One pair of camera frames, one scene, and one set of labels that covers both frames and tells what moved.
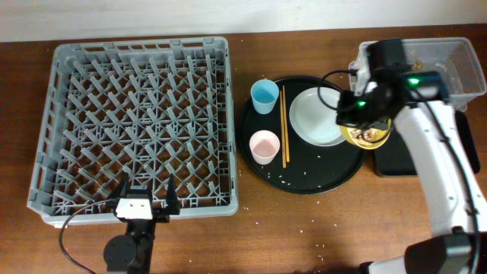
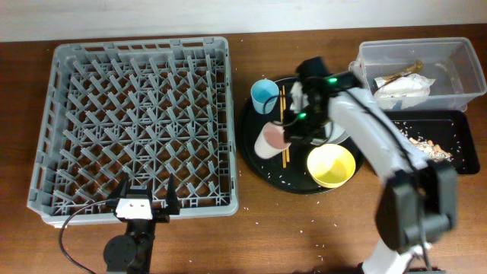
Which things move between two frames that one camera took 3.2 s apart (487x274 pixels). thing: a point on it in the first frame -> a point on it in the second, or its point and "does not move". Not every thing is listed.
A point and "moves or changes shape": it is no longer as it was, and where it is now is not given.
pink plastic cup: [264, 144] moves or changes shape
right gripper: [342, 99] -> [291, 137]
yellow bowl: [366, 138] moves or changes shape
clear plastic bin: [455, 58] does not move
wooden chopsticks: [285, 122] does not move
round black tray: [289, 138] does not move
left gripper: [172, 205] does not move
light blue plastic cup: [265, 93] does not move
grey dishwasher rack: [148, 108] does not move
